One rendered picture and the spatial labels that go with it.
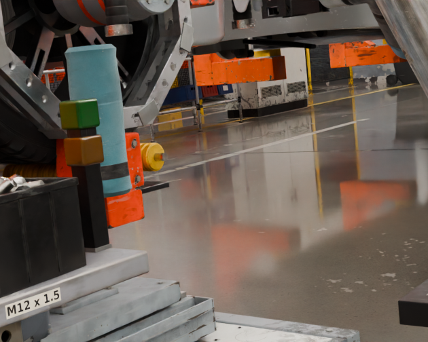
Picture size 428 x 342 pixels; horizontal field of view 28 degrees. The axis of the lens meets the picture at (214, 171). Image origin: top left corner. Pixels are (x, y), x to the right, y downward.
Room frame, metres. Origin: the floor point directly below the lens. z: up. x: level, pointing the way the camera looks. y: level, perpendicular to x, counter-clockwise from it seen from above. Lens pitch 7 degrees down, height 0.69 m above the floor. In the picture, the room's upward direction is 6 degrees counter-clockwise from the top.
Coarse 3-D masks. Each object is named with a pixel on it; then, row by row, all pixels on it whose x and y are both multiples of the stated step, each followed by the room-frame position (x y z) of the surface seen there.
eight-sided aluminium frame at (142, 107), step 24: (0, 24) 1.45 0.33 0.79; (168, 24) 1.85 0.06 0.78; (0, 48) 1.44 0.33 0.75; (168, 48) 1.80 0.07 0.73; (0, 72) 1.45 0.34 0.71; (24, 72) 1.48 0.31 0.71; (144, 72) 1.79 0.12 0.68; (168, 72) 1.77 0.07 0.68; (24, 96) 1.49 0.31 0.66; (48, 96) 1.51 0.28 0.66; (144, 96) 1.73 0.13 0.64; (48, 120) 1.52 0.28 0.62; (144, 120) 1.70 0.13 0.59
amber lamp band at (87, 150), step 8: (88, 136) 1.15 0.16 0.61; (96, 136) 1.16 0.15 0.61; (64, 144) 1.16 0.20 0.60; (72, 144) 1.15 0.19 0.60; (80, 144) 1.14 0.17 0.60; (88, 144) 1.15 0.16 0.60; (96, 144) 1.16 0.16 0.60; (72, 152) 1.15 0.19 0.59; (80, 152) 1.14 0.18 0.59; (88, 152) 1.15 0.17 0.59; (96, 152) 1.16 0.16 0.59; (72, 160) 1.15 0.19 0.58; (80, 160) 1.14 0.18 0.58; (88, 160) 1.15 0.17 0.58; (96, 160) 1.16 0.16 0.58
